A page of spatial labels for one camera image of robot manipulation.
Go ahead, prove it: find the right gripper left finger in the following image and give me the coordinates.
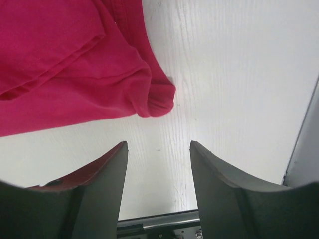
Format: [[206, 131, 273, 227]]
[[0, 141, 128, 239]]

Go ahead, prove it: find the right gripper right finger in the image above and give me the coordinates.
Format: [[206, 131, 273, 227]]
[[190, 141, 319, 239]]

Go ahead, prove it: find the pink t shirt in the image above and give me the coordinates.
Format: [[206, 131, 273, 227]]
[[0, 0, 175, 136]]

